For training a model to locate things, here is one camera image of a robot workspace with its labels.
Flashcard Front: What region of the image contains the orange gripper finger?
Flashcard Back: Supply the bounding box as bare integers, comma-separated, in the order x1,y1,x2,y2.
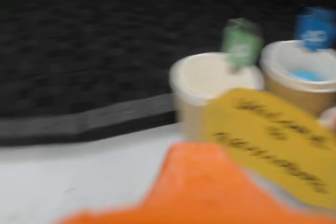
56,141,336,224

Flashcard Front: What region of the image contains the blue paper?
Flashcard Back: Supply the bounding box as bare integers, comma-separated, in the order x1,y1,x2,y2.
287,68,322,82

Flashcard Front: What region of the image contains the yellow handwritten welcome sign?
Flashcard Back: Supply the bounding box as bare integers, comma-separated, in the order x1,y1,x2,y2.
202,88,336,209

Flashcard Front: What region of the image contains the paper cup with green tag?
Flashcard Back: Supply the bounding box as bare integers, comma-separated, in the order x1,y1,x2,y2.
169,52,265,141

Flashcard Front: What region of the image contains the paper cup with blue tag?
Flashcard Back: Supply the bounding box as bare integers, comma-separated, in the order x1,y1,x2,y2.
259,39,336,117

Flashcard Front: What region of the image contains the long grey foam border strip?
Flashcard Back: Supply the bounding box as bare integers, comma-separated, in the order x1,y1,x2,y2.
0,115,86,146

